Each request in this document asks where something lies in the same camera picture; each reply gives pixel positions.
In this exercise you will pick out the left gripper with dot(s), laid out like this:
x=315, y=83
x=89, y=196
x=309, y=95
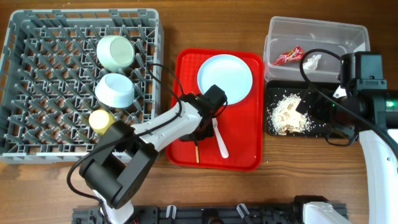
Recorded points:
x=208, y=133

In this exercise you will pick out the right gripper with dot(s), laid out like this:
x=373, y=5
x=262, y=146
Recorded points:
x=318, y=110

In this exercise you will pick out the wooden chopstick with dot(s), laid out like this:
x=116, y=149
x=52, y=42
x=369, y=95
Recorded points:
x=197, y=152

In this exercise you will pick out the white plastic fork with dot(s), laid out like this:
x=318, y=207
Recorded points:
x=222, y=147

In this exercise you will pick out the food scraps pile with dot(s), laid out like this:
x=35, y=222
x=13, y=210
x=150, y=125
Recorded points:
x=285, y=119

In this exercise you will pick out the white napkin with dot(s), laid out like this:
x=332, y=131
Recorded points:
x=312, y=63

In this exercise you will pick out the red snack wrapper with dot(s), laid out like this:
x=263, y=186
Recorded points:
x=293, y=55

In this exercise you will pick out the light blue plate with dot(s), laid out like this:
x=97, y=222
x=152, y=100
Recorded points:
x=229, y=73

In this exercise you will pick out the light green bowl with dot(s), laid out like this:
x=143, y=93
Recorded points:
x=115, y=90

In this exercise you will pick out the yellow plastic cup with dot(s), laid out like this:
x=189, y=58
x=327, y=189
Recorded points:
x=100, y=121

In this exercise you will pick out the green bowl with scraps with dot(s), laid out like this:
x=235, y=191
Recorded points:
x=115, y=52

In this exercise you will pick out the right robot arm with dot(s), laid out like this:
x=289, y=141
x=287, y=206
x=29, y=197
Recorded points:
x=366, y=113

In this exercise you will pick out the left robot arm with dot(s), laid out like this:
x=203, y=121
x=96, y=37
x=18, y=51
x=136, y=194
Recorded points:
x=124, y=155

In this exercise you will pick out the grey dishwasher rack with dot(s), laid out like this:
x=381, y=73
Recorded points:
x=49, y=72

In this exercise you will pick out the black plastic tray bin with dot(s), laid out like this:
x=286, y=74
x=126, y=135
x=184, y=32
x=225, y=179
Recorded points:
x=276, y=91

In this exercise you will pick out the clear plastic bin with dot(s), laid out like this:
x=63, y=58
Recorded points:
x=285, y=33

